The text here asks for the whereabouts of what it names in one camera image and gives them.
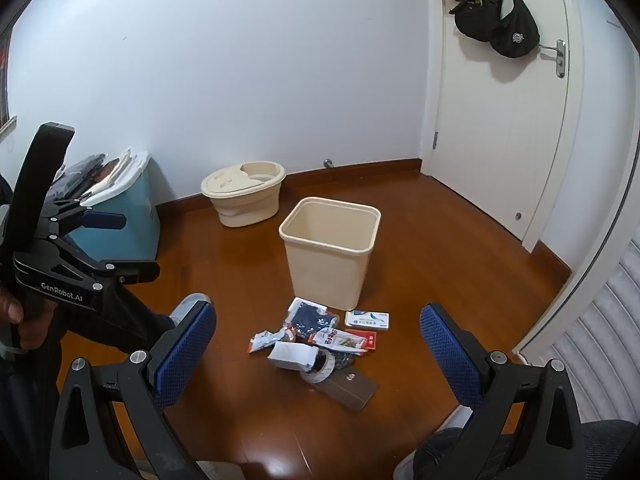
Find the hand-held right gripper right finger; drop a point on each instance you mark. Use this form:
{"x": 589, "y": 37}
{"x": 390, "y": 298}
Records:
{"x": 450, "y": 355}

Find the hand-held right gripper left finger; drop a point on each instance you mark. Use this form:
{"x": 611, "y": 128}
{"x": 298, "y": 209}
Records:
{"x": 185, "y": 355}

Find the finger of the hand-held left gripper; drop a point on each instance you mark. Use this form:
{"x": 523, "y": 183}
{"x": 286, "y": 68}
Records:
{"x": 105, "y": 220}
{"x": 140, "y": 270}

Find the red cardboard box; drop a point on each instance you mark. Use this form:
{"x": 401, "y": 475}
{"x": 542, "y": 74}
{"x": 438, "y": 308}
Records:
{"x": 369, "y": 341}

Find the white and blue medicine box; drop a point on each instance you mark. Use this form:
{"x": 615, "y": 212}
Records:
{"x": 367, "y": 320}

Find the brown cardboard box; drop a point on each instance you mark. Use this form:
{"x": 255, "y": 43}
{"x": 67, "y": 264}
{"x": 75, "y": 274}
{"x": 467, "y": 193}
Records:
{"x": 350, "y": 390}

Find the dark foil wrapper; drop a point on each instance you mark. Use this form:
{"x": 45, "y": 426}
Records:
{"x": 344, "y": 360}

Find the white paper box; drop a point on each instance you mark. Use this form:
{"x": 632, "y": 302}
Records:
{"x": 292, "y": 355}

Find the red and white snack wrapper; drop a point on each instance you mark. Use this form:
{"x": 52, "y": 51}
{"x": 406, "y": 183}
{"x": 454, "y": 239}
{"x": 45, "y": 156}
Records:
{"x": 335, "y": 338}

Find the dark blue packet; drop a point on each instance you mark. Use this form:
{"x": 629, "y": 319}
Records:
{"x": 305, "y": 320}

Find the tape roll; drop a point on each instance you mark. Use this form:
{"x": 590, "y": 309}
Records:
{"x": 320, "y": 372}

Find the beige plastic bin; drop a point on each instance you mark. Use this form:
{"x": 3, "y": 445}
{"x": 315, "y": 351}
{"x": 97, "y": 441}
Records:
{"x": 325, "y": 270}

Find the black shoulder bag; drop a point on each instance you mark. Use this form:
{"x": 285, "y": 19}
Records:
{"x": 515, "y": 35}
{"x": 480, "y": 15}

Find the person's left hand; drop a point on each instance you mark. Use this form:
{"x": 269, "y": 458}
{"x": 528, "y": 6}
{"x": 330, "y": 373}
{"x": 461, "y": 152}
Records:
{"x": 10, "y": 310}

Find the blue storage box white lid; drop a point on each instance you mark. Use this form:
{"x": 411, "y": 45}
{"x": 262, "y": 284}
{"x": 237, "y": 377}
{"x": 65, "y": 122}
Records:
{"x": 135, "y": 200}

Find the grey shoe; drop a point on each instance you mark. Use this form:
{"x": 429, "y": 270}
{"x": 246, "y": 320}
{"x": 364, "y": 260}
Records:
{"x": 187, "y": 305}

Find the person's leg dark trousers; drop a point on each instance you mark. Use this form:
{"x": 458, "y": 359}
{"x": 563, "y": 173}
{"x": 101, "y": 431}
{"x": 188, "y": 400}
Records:
{"x": 135, "y": 320}

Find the pile of folded clothes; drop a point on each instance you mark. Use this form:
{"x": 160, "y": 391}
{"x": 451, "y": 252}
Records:
{"x": 85, "y": 172}

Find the beige round mop bucket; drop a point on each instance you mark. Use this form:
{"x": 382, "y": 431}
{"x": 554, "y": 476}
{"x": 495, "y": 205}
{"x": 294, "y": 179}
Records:
{"x": 245, "y": 205}

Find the grey slatted panel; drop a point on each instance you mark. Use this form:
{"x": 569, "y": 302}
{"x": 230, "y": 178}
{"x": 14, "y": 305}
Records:
{"x": 600, "y": 340}

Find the white door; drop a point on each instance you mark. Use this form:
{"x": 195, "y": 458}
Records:
{"x": 490, "y": 135}

